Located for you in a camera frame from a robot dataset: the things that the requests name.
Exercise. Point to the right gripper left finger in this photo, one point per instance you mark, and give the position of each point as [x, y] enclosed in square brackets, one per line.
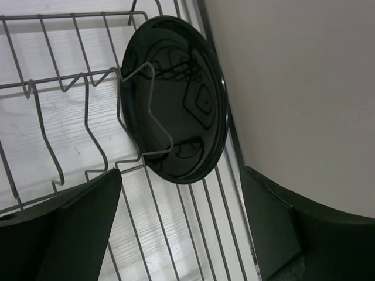
[64, 237]

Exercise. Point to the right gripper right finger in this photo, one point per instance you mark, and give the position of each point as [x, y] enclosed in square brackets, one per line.
[296, 238]

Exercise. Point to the black plate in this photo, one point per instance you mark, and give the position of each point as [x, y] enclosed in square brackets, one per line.
[174, 99]

